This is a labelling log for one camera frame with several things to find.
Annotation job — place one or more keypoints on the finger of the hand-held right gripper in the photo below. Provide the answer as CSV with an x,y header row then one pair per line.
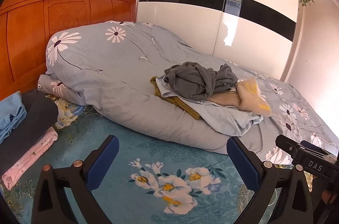
x,y
286,144

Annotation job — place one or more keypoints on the grey pants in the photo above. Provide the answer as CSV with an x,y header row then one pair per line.
x,y
190,81

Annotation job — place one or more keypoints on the olive knit sweater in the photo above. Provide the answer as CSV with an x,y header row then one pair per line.
x,y
182,106

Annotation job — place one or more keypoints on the folded pink garment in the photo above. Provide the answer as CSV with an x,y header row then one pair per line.
x,y
29,157

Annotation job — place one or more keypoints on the cream fluffy garment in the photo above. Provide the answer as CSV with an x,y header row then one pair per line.
x,y
251,97

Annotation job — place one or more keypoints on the floral pillow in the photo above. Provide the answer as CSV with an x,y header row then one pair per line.
x,y
47,86

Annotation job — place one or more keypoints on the wooden bed headboard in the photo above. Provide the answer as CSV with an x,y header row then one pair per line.
x,y
26,28

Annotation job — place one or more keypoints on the light blue floral duvet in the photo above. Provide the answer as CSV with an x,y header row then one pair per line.
x,y
106,67

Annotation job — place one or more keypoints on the light blue shirt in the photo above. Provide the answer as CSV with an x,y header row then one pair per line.
x,y
219,114

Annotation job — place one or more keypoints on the white wardrobe with black stripe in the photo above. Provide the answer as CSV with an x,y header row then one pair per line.
x,y
185,28

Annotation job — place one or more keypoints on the folded light blue garment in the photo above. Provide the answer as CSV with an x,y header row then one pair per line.
x,y
10,118

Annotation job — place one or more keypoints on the folded dark navy garment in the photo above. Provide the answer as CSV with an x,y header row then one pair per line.
x,y
29,128

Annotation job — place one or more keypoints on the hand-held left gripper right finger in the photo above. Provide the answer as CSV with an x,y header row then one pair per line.
x,y
243,163

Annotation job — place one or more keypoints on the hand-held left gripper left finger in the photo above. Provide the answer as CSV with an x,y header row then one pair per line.
x,y
103,163

